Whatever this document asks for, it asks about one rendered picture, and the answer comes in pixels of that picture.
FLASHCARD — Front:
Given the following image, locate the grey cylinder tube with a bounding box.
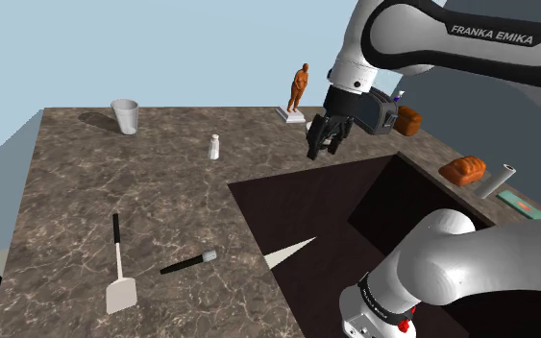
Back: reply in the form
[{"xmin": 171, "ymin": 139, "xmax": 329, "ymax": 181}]
[{"xmin": 473, "ymin": 163, "xmax": 518, "ymax": 200}]

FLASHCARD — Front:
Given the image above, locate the dark grey toaster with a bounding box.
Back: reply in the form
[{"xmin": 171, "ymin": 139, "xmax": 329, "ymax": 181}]
[{"xmin": 353, "ymin": 87, "xmax": 399, "ymax": 136}]

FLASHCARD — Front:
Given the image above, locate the black brush grey head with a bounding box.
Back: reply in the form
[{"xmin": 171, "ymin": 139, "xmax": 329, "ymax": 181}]
[{"xmin": 159, "ymin": 249, "xmax": 219, "ymax": 276}]

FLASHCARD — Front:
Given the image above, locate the dark brown sink basin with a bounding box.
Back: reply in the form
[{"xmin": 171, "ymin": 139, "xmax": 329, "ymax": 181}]
[{"xmin": 227, "ymin": 151, "xmax": 497, "ymax": 338}]

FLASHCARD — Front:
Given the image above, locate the white salt shaker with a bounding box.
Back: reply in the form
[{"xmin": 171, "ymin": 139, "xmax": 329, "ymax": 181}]
[{"xmin": 207, "ymin": 133, "xmax": 221, "ymax": 161}]

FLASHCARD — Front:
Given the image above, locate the white spatula black handle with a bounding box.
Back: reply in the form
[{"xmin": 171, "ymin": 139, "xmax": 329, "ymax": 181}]
[{"xmin": 105, "ymin": 213, "xmax": 138, "ymax": 315}]

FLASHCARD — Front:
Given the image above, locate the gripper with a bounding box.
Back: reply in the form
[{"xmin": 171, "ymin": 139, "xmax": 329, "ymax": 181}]
[{"xmin": 306, "ymin": 113, "xmax": 354, "ymax": 161}]

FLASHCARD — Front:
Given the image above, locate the small white round thing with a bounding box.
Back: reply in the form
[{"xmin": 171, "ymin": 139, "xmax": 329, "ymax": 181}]
[{"xmin": 305, "ymin": 121, "xmax": 332, "ymax": 146}]

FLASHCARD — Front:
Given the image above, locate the brown bread loaf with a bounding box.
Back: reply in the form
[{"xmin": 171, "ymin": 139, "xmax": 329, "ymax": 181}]
[
  {"xmin": 393, "ymin": 105, "xmax": 424, "ymax": 137},
  {"xmin": 437, "ymin": 156, "xmax": 487, "ymax": 188}
]

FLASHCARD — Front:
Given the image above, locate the green flat tablet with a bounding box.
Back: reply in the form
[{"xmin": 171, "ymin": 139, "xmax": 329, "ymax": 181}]
[{"xmin": 495, "ymin": 190, "xmax": 541, "ymax": 221}]

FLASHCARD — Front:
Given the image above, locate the orange human figure statue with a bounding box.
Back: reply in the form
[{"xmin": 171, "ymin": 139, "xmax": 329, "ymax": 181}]
[{"xmin": 276, "ymin": 62, "xmax": 311, "ymax": 125}]

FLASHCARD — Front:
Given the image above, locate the white cup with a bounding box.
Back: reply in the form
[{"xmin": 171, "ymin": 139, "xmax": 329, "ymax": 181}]
[{"xmin": 110, "ymin": 98, "xmax": 140, "ymax": 136}]

